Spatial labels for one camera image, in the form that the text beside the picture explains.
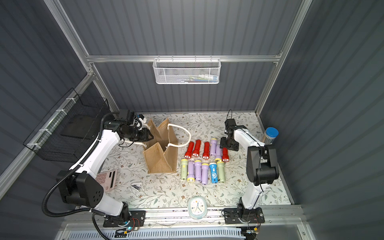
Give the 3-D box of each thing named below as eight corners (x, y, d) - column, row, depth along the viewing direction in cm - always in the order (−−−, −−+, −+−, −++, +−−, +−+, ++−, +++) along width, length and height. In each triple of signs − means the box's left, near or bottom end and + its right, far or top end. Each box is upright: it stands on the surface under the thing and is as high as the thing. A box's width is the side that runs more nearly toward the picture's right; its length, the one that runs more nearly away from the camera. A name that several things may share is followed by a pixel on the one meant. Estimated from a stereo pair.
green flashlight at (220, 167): (218, 182, 87) (219, 180, 85) (216, 163, 95) (217, 161, 92) (225, 182, 87) (226, 180, 85) (223, 163, 95) (223, 161, 92)
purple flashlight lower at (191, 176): (187, 182, 87) (187, 180, 84) (188, 163, 95) (187, 161, 92) (194, 182, 87) (194, 180, 84) (194, 163, 95) (194, 161, 92)
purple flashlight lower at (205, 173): (201, 185, 86) (201, 183, 83) (200, 165, 93) (201, 163, 91) (209, 185, 86) (209, 183, 83) (208, 165, 93) (208, 163, 91)
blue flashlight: (210, 183, 86) (210, 181, 84) (209, 164, 94) (209, 162, 91) (218, 183, 86) (218, 181, 84) (216, 164, 94) (216, 162, 91)
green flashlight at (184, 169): (180, 179, 88) (180, 177, 86) (181, 161, 96) (181, 159, 93) (187, 179, 88) (186, 177, 86) (187, 161, 96) (187, 159, 93)
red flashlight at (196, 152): (192, 156, 97) (192, 154, 95) (195, 141, 105) (195, 139, 103) (198, 157, 97) (198, 155, 95) (201, 142, 104) (201, 140, 103)
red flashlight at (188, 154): (184, 158, 97) (184, 155, 95) (189, 143, 104) (188, 141, 102) (190, 159, 97) (190, 157, 94) (195, 144, 104) (195, 142, 101)
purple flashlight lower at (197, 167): (194, 181, 87) (194, 179, 85) (194, 162, 95) (194, 160, 92) (201, 181, 87) (201, 179, 85) (201, 162, 95) (201, 160, 92)
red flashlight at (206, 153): (202, 159, 97) (202, 156, 94) (203, 144, 104) (203, 141, 101) (209, 159, 97) (209, 157, 94) (209, 144, 104) (209, 141, 101)
